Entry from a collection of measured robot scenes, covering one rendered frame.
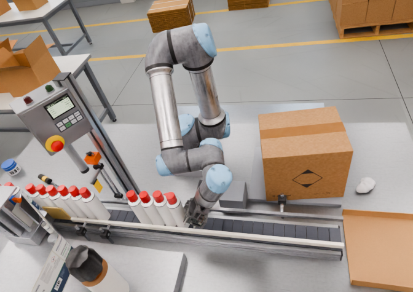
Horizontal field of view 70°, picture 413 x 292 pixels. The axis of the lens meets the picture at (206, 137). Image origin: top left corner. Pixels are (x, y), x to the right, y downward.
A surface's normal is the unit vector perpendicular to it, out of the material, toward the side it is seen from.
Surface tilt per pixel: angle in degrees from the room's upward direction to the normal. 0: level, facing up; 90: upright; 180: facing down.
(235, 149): 0
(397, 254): 0
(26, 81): 90
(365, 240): 0
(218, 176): 30
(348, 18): 90
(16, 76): 90
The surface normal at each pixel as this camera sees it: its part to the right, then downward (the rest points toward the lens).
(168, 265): -0.19, -0.71
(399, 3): -0.18, 0.71
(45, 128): 0.68, 0.41
